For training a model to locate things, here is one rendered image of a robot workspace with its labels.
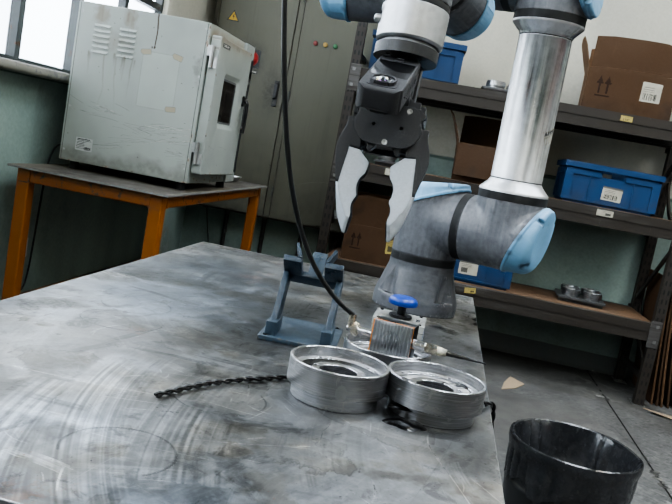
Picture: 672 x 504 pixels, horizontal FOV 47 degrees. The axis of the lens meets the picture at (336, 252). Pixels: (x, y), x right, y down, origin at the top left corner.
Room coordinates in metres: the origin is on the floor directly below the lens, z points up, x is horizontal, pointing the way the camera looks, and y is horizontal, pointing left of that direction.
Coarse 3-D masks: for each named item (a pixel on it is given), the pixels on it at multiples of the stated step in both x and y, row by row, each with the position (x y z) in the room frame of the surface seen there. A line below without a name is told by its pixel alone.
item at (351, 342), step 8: (352, 336) 0.91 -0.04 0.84; (360, 336) 0.93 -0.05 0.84; (368, 336) 0.93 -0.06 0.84; (344, 344) 0.88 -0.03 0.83; (352, 344) 0.86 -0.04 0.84; (360, 344) 0.92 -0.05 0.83; (368, 344) 0.92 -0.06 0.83; (368, 352) 0.84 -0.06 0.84; (376, 352) 0.84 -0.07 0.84; (416, 352) 0.92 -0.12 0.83; (384, 360) 0.84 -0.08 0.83; (392, 360) 0.84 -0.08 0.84; (424, 360) 0.86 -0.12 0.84
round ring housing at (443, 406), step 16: (400, 368) 0.82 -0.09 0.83; (416, 368) 0.84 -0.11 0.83; (432, 368) 0.84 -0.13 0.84; (448, 368) 0.84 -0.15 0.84; (400, 384) 0.76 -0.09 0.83; (416, 384) 0.75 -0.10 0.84; (432, 384) 0.81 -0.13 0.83; (448, 384) 0.81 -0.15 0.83; (464, 384) 0.82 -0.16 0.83; (480, 384) 0.80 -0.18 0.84; (400, 400) 0.75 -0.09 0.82; (416, 400) 0.74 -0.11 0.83; (432, 400) 0.74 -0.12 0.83; (448, 400) 0.74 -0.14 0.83; (464, 400) 0.74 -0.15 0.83; (480, 400) 0.76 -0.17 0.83; (400, 416) 0.76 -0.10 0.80; (416, 416) 0.75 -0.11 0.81; (432, 416) 0.75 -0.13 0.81; (448, 416) 0.74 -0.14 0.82; (464, 416) 0.75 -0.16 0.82
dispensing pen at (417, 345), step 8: (352, 320) 0.89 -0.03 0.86; (392, 320) 0.88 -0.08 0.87; (352, 328) 0.89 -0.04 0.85; (360, 328) 0.89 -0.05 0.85; (416, 328) 0.87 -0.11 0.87; (416, 336) 0.88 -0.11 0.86; (416, 344) 0.86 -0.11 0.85; (424, 344) 0.86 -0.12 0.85; (432, 344) 0.86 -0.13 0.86; (424, 352) 0.87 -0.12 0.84; (432, 352) 0.86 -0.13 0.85; (440, 352) 0.86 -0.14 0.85; (448, 352) 0.86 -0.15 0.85; (472, 360) 0.85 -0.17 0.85
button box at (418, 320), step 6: (378, 312) 1.04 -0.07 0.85; (384, 312) 1.05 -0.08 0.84; (390, 312) 1.04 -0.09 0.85; (396, 312) 1.05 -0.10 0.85; (372, 318) 1.01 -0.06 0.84; (396, 318) 1.03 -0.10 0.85; (402, 318) 1.02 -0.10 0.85; (408, 318) 1.03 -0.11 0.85; (414, 318) 1.05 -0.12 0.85; (420, 318) 1.06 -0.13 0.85; (372, 324) 1.01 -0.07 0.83; (420, 324) 1.02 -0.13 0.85; (420, 330) 1.00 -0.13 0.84; (420, 336) 1.00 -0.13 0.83
